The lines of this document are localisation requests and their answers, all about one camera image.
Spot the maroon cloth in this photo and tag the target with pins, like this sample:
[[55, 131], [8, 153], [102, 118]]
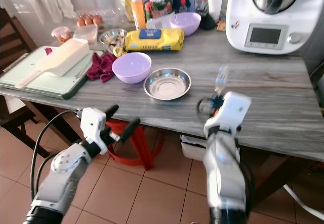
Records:
[[101, 67]]

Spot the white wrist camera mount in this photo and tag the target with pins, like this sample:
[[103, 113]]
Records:
[[230, 111], [93, 126]]

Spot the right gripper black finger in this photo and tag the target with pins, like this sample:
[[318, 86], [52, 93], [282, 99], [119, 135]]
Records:
[[214, 100], [221, 99]]

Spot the purple plastic bowl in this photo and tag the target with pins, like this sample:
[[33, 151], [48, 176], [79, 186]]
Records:
[[186, 22], [131, 68]]

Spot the small pink lidded container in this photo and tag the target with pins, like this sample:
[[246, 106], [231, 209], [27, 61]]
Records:
[[61, 34]]

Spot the small steel bowl with food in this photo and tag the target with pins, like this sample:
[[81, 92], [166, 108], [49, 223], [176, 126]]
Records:
[[114, 37]]

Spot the dark wooden chair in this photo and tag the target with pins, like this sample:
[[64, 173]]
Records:
[[12, 41]]

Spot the black round object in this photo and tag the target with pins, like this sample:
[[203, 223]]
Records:
[[207, 23]]

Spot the yellow kitchen wipes pack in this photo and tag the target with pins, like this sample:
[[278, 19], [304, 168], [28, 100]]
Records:
[[169, 41]]

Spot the orange squeeze bottle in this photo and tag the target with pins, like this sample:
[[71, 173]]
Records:
[[137, 13]]

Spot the white kitchen cooking machine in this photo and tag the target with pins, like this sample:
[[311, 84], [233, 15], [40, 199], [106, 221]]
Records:
[[245, 11]]

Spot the clear plastic fork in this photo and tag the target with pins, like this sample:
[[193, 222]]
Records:
[[221, 79]]

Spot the colourful snack bag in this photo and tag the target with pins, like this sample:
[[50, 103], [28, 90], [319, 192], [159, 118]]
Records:
[[159, 6]]

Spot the clear plastic food container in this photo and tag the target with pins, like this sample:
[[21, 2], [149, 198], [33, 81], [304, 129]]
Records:
[[85, 34]]

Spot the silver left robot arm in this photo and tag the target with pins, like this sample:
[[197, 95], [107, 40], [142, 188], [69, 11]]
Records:
[[63, 178]]

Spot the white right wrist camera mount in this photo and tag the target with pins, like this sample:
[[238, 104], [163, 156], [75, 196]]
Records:
[[230, 111]]

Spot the white storage box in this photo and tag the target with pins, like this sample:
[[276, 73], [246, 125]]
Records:
[[192, 148]]

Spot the red stool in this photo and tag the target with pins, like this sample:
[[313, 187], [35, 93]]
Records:
[[144, 150]]

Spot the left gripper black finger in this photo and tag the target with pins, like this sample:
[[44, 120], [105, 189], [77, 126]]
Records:
[[111, 110], [130, 129]]

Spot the white plastic scoop box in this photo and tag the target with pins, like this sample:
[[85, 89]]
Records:
[[68, 57]]

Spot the shallow steel plate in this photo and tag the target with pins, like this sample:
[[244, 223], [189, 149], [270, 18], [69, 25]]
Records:
[[167, 84]]

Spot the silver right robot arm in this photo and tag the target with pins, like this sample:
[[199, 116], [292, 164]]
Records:
[[228, 173]]

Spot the clear carton of eggs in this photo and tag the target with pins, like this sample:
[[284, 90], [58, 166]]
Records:
[[89, 21]]

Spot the pale green tray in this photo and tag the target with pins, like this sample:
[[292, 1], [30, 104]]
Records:
[[38, 84]]

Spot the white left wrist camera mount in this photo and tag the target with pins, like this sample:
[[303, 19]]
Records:
[[93, 126]]

